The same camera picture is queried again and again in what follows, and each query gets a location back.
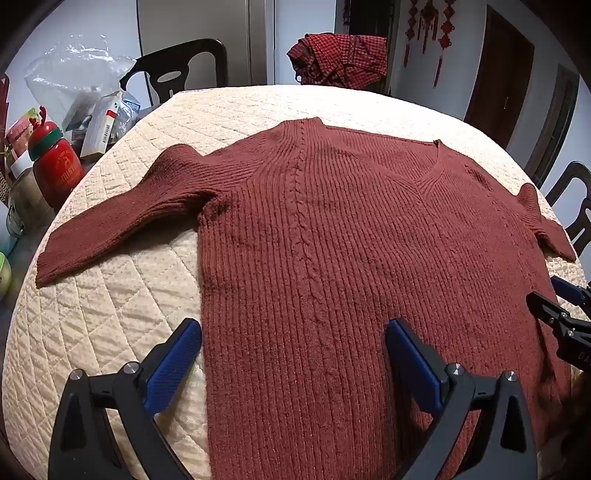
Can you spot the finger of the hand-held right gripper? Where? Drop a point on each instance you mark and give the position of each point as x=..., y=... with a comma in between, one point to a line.
x=567, y=290
x=544, y=308

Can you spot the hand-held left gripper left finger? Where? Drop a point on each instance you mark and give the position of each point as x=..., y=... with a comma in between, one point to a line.
x=171, y=364

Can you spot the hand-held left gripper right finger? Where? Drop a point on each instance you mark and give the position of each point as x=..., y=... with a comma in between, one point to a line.
x=415, y=364

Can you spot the rust red knitted sweater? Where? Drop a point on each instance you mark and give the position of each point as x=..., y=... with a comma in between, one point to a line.
x=323, y=230

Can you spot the beige quilted mat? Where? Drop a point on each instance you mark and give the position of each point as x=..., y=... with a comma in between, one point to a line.
x=115, y=300

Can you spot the black chair with cutouts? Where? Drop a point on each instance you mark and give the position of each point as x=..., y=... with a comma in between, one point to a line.
x=572, y=173
x=180, y=53

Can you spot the brown glazed door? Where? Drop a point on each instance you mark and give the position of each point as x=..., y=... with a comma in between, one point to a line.
x=551, y=124

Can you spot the green round container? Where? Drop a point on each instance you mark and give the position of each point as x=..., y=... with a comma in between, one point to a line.
x=3, y=277

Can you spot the glass jar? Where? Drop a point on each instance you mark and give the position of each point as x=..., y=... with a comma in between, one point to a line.
x=27, y=198

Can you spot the dark brown door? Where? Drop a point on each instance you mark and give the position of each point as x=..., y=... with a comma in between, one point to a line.
x=498, y=78

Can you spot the red bottle with antlers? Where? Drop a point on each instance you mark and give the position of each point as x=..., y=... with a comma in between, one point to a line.
x=57, y=161

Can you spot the white and red carton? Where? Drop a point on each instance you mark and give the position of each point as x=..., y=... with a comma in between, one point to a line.
x=101, y=124

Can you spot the clear plastic bag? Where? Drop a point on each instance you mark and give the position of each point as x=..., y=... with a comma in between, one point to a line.
x=69, y=74

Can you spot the red plaid shirt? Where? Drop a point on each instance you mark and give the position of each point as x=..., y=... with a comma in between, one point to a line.
x=341, y=57

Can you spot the grey tall cabinet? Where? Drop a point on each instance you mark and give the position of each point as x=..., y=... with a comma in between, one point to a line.
x=240, y=37

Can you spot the red knot wall ornament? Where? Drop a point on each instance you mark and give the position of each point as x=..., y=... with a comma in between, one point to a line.
x=428, y=21
x=445, y=39
x=410, y=32

